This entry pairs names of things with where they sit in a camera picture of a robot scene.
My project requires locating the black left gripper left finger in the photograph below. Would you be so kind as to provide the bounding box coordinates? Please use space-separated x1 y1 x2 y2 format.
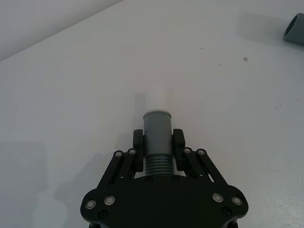
99 129 145 189

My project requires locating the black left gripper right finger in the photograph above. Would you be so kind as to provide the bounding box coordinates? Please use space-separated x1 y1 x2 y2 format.
173 128 227 188

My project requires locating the grey threaded plastic tube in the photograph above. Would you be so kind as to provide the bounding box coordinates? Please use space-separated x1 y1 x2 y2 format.
142 109 172 177

